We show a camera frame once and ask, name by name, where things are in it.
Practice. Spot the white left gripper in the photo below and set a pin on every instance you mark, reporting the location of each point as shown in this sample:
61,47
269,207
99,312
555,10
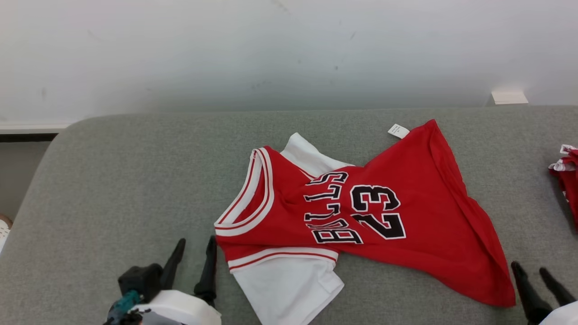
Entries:
180,309

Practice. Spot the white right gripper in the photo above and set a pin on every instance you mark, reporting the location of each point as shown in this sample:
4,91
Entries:
566,316

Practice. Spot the red shorts with white stripes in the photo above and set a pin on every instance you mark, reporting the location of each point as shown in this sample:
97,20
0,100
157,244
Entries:
571,185

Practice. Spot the red basketball jersey number 23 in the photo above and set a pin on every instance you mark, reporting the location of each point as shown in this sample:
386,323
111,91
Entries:
429,203

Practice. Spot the grey fabric sofa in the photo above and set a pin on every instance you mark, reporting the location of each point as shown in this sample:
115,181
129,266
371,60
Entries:
135,180

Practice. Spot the white baseboard strip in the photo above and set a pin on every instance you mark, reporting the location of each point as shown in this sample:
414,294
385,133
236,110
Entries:
27,127

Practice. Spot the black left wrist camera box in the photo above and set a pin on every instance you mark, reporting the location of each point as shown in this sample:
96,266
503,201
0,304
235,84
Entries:
140,280

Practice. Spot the small white wall box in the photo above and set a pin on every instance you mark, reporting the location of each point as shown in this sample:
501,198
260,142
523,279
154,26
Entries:
509,97

